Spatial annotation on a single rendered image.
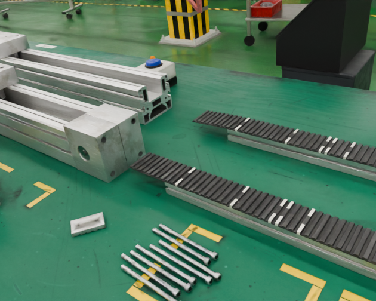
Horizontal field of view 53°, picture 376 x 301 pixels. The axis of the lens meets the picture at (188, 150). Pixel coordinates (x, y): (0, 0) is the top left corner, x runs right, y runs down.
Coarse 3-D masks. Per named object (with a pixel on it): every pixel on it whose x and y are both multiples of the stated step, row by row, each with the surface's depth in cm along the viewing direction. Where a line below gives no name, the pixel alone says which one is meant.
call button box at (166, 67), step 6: (162, 60) 101; (138, 66) 100; (144, 66) 99; (150, 66) 98; (156, 66) 97; (162, 66) 98; (168, 66) 98; (174, 66) 100; (162, 72) 96; (168, 72) 98; (174, 72) 100; (168, 78) 99; (174, 78) 101; (174, 84) 102
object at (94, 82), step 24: (24, 72) 106; (48, 72) 98; (72, 72) 94; (96, 72) 98; (120, 72) 92; (144, 72) 88; (72, 96) 97; (96, 96) 90; (120, 96) 84; (144, 96) 83; (168, 96) 89; (144, 120) 84
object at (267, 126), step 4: (264, 124) 72; (268, 124) 72; (272, 124) 71; (260, 128) 70; (264, 128) 71; (268, 128) 70; (256, 132) 69; (260, 132) 70; (264, 132) 69; (256, 136) 69; (260, 136) 68
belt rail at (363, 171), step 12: (228, 132) 74; (252, 144) 71; (264, 144) 70; (276, 144) 68; (288, 156) 68; (300, 156) 66; (312, 156) 65; (324, 156) 63; (336, 168) 63; (348, 168) 61; (360, 168) 61; (372, 168) 59
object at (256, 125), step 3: (258, 120) 73; (255, 123) 72; (258, 123) 73; (261, 123) 72; (264, 123) 72; (252, 126) 71; (255, 126) 72; (258, 126) 71; (261, 126) 72; (246, 129) 71; (249, 129) 71; (252, 129) 71; (255, 129) 70; (243, 132) 70; (246, 132) 70; (249, 132) 70; (252, 132) 70; (252, 135) 69
